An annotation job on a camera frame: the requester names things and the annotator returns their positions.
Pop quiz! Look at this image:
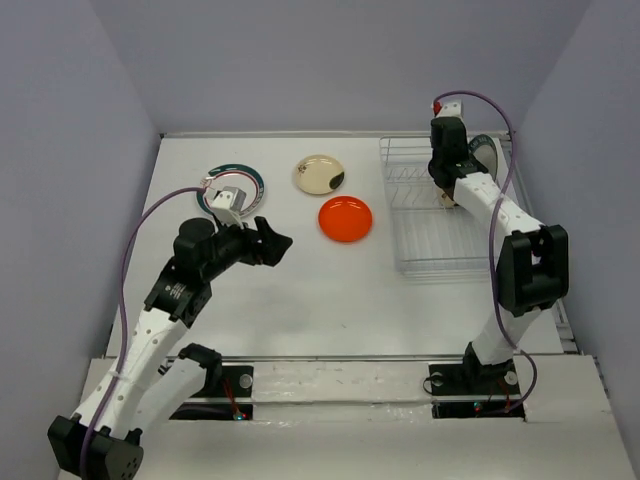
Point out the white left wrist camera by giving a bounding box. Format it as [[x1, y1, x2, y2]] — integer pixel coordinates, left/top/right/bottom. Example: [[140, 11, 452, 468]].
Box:
[[209, 187, 246, 228]]

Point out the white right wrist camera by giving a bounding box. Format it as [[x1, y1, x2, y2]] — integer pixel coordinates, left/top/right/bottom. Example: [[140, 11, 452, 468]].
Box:
[[433, 99, 463, 120]]

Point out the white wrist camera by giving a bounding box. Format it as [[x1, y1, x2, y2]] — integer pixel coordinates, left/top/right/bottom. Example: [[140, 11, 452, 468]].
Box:
[[433, 99, 463, 120], [209, 187, 246, 228]]

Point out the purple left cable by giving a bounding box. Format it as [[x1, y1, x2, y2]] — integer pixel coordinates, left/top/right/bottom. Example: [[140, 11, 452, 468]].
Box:
[[79, 186, 211, 480]]

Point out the purple cable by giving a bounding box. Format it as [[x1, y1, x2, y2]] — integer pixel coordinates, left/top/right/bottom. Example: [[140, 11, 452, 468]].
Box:
[[432, 89, 539, 413], [79, 186, 211, 480]]

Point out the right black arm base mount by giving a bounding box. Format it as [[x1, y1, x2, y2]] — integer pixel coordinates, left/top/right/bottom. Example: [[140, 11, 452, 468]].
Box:
[[422, 361, 525, 420]]

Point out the large green red rimmed plate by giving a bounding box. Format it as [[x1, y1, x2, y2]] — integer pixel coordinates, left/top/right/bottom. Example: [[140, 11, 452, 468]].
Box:
[[196, 164, 265, 218]]

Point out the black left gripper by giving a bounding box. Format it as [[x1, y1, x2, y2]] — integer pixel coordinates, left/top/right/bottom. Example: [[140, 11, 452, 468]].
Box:
[[202, 214, 293, 281]]

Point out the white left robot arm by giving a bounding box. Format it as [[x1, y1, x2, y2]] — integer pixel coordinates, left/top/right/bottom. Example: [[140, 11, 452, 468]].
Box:
[[47, 217, 293, 479]]

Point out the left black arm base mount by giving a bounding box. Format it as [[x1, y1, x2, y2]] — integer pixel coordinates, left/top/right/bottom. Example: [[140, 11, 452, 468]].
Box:
[[170, 364, 254, 421]]

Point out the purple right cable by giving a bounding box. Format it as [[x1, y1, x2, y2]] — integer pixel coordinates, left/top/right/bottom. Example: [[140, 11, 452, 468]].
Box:
[[432, 89, 539, 413]]

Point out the cream plate with black patch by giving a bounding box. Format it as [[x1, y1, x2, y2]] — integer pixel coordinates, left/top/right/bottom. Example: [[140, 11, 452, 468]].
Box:
[[293, 154, 345, 196]]

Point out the white wire dish rack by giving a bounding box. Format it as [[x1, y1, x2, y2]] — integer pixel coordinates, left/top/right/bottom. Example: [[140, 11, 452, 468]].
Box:
[[379, 136, 488, 279]]

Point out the orange plate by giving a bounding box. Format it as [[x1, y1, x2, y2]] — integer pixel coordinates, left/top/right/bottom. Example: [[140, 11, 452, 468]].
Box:
[[317, 195, 373, 243]]

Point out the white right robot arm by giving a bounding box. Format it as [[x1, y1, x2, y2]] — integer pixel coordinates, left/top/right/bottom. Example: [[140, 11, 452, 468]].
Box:
[[428, 114, 569, 392]]

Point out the white plate green lettered rim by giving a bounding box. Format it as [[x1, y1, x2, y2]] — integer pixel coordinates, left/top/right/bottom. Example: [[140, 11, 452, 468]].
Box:
[[468, 134, 498, 180]]

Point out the cream plate with small motifs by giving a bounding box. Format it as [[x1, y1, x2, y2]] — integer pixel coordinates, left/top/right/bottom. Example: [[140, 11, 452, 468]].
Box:
[[436, 187, 457, 208]]

